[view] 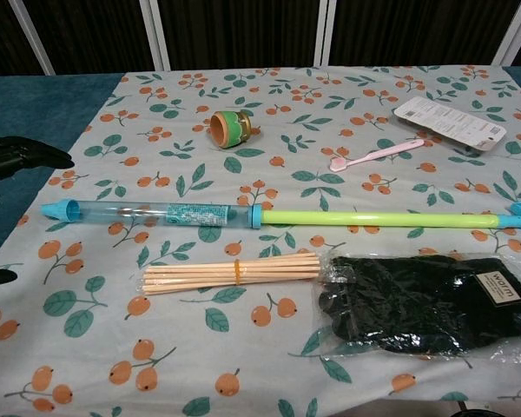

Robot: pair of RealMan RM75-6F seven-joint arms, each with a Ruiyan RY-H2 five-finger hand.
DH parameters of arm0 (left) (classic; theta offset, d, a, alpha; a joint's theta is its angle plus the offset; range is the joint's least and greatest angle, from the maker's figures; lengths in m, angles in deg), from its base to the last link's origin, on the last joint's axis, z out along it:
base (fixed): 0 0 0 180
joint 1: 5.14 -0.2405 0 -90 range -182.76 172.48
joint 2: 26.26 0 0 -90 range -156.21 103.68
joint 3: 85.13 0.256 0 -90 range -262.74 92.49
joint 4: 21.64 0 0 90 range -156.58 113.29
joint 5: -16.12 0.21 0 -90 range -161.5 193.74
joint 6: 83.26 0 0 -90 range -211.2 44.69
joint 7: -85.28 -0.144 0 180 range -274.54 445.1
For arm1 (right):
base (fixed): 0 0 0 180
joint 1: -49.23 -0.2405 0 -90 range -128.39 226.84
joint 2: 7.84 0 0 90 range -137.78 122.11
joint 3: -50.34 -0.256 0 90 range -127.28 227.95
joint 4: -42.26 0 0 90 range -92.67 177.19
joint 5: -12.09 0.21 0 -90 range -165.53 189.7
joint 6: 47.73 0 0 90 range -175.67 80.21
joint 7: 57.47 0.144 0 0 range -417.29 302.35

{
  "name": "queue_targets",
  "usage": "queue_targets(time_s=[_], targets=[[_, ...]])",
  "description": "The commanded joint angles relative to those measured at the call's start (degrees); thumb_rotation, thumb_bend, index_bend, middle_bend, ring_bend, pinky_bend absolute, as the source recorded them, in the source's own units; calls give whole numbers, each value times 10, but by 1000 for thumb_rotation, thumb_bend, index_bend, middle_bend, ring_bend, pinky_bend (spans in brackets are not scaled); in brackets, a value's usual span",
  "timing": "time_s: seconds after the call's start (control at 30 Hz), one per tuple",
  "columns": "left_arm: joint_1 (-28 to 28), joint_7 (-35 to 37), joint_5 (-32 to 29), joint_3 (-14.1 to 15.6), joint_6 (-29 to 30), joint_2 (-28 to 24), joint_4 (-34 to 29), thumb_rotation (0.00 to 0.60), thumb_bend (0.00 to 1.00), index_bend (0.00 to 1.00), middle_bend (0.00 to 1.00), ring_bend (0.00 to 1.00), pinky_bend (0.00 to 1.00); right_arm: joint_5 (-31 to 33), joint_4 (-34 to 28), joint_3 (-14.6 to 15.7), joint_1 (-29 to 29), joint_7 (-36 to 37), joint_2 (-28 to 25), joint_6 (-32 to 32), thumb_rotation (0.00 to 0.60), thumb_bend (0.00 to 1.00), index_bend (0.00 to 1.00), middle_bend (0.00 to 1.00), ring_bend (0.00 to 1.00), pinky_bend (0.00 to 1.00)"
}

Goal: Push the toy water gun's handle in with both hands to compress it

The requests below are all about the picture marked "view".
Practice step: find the small green orange toy pot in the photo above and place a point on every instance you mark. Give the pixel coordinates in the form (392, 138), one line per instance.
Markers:
(232, 128)

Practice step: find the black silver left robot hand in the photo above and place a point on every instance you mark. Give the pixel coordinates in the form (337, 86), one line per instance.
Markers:
(21, 152)

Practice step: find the bundle of wooden sticks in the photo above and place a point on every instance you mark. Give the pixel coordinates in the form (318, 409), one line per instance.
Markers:
(199, 278)

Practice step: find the pink toothbrush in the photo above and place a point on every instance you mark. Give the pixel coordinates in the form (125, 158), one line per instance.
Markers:
(373, 155)

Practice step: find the dark folding partition screen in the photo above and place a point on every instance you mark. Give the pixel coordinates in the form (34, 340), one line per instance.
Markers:
(243, 30)

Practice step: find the floral leaf fruit tablecloth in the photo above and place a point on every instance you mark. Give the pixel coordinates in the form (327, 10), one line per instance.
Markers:
(260, 360)

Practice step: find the black gloves in plastic bag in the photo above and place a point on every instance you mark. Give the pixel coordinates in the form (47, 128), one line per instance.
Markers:
(408, 304)

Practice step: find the green blue toy syringe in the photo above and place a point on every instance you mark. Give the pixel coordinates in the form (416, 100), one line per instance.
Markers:
(330, 217)

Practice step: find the white printed package card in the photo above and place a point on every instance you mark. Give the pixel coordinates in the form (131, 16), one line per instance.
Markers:
(449, 121)

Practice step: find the teal plush table cover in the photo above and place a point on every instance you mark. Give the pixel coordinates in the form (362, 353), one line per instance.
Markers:
(26, 108)

